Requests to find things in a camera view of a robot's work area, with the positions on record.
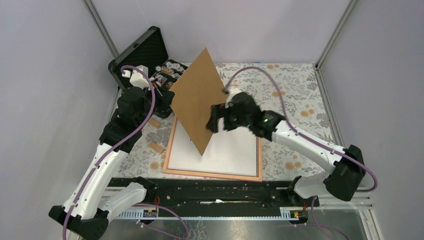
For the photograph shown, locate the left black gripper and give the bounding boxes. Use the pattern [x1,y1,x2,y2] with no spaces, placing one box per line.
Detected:
[136,80,176,128]

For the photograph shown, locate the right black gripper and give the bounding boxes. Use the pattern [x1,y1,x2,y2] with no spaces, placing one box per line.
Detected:
[205,103,251,134]

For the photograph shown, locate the brown cardboard backing board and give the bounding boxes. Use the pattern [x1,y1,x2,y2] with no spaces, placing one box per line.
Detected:
[170,48,226,155]

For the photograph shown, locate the wooden picture frame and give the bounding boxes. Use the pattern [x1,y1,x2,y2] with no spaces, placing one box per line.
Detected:
[162,114,263,183]

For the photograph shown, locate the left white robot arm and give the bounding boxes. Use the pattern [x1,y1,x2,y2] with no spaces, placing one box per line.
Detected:
[48,86,175,240]

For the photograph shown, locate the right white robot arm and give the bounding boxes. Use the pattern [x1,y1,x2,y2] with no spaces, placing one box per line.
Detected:
[206,91,366,206]

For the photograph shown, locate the small wooden block upper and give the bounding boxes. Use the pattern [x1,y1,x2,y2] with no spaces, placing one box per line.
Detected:
[147,117,161,129]

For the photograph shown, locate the small wooden block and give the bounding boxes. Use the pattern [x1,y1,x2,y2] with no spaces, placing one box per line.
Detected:
[148,142,165,154]
[147,117,161,129]

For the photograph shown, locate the small wooden block lower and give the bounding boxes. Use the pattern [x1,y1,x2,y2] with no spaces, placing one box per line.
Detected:
[148,142,165,154]

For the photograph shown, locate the orange chip stack rear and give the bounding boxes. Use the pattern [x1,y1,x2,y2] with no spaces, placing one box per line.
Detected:
[160,66,175,76]

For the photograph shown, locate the black poker chip case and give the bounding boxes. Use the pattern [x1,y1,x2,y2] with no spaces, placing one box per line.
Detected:
[108,26,188,91]

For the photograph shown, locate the floral patterned table mat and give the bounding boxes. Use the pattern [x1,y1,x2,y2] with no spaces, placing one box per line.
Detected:
[114,63,335,181]

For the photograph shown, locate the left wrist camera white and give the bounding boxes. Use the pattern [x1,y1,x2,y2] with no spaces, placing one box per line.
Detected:
[121,69,150,89]

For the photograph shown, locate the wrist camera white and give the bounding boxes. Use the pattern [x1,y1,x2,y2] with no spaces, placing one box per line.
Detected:
[121,69,150,89]
[222,86,241,101]

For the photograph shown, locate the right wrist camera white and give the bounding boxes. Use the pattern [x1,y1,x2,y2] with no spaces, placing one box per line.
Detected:
[222,86,241,101]

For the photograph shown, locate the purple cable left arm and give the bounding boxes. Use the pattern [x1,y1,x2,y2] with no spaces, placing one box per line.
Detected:
[62,65,190,240]

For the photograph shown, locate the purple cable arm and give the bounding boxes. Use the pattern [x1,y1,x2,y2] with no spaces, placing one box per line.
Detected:
[223,66,379,240]
[62,65,190,240]

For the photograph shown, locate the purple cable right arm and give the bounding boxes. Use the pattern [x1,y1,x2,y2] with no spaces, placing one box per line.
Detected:
[223,66,379,240]

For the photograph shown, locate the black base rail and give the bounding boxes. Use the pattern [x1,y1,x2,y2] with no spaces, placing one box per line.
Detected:
[107,177,320,218]

